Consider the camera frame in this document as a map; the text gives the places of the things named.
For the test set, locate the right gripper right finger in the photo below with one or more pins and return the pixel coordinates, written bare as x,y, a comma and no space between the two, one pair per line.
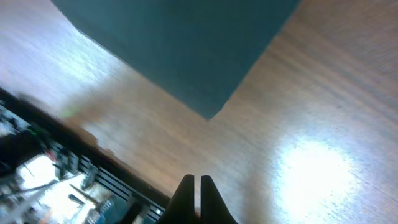
213,209

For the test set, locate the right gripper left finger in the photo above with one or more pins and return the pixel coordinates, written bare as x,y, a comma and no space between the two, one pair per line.
181,208

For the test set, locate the black box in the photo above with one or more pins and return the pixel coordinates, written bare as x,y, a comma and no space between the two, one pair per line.
199,51

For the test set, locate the cluttered shelf beyond table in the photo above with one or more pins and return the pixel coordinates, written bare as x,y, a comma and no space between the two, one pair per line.
50,175

